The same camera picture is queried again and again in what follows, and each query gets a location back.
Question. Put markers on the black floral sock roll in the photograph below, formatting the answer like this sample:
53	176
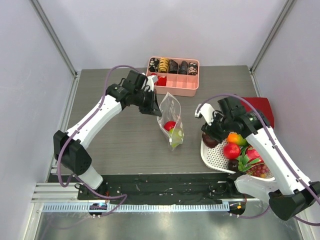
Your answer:
153	65

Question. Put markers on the white slotted cable duct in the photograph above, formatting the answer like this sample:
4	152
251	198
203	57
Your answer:
129	208

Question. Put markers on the red apple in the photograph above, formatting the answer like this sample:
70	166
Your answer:
231	151

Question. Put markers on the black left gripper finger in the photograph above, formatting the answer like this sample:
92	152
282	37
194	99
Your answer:
149	110
155	106

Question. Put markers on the black dotted sock roll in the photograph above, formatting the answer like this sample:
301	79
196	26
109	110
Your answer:
183	68

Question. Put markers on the black pink floral roll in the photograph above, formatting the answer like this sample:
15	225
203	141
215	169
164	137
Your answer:
192	68

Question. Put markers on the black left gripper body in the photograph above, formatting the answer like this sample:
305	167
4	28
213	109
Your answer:
143	98

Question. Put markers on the dark brown sock roll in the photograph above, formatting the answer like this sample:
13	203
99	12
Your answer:
173	67

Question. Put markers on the clear polka dot zip bag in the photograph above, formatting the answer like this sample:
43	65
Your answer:
171	111

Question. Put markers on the yellow black patterned roll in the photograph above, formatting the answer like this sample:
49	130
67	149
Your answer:
163	66

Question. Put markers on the purple grape bunch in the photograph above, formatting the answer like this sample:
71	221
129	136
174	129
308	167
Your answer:
260	171

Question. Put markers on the folded red cloth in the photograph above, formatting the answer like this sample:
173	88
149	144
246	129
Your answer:
262	104

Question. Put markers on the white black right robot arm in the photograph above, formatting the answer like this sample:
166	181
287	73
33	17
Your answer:
291	191

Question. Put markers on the white perforated fruit basket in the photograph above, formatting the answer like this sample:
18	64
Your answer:
214	159

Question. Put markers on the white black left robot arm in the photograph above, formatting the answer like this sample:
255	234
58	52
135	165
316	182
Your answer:
70	147

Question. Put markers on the orange green mango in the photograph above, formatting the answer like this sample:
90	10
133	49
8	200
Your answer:
236	139

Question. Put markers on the pink dragon fruit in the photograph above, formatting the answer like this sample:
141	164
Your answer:
248	158

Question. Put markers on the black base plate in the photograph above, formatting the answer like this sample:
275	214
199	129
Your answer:
169	189

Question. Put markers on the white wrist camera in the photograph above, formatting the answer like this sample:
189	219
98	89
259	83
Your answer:
205	111
150	83

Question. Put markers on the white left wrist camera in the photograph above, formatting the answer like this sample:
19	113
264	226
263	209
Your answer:
150	83

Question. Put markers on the dark purple plum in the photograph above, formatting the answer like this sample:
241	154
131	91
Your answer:
208	141

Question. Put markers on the pink divided organizer box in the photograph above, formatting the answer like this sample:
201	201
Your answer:
178	84

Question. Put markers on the green pear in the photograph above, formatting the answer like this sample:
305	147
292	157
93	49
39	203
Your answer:
176	137

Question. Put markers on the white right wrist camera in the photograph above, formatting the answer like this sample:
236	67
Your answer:
205	111

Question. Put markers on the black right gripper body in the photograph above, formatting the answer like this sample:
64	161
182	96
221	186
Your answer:
215	130

